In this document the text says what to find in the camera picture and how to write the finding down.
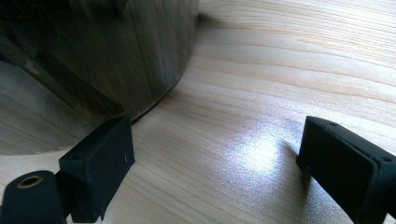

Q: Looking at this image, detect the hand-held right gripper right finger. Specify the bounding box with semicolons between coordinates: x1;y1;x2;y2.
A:
296;116;396;224

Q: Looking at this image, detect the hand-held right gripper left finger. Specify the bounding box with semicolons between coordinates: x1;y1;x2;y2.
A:
58;116;136;224

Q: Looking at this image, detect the shiny metal bin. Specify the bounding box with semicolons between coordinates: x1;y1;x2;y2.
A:
0;0;201;157

